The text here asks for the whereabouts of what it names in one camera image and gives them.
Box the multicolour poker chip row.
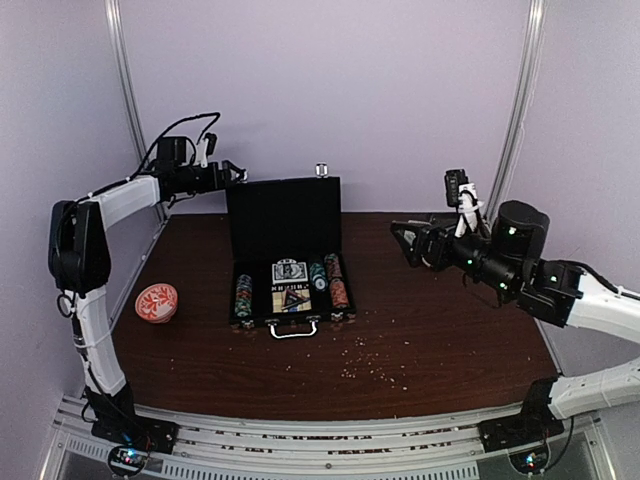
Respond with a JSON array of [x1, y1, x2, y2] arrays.
[[234, 274, 252, 318]]

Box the aluminium frame post right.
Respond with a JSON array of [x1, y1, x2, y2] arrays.
[[485, 0, 547, 221]]

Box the aluminium frame post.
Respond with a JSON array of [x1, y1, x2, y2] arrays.
[[104, 0, 147, 161], [485, 0, 547, 221]]

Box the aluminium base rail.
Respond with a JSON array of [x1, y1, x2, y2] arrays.
[[36, 396, 622, 479]]

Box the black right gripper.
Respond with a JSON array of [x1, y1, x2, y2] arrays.
[[390, 211, 520, 297]]

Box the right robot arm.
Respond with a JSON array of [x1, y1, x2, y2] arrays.
[[390, 200, 639, 450]]

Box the blue white playing card box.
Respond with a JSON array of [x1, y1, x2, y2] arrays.
[[271, 259, 309, 285]]

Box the red black poker chip stack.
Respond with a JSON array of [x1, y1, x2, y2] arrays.
[[324, 253, 349, 308]]

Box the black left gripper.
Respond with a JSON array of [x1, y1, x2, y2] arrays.
[[176, 160, 246, 193]]

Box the aluminium frame post left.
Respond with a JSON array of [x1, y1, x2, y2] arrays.
[[104, 0, 147, 161]]

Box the black poker set case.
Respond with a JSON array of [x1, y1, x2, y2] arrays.
[[226, 175, 357, 339]]

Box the red white patterned bowl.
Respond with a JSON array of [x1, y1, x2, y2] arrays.
[[135, 283, 178, 324]]

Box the green poker chip stack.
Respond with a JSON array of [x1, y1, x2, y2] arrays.
[[310, 261, 328, 292]]

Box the red triangle marker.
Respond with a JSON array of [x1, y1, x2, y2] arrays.
[[281, 290, 310, 312]]

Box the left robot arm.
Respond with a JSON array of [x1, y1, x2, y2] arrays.
[[48, 112, 247, 453]]

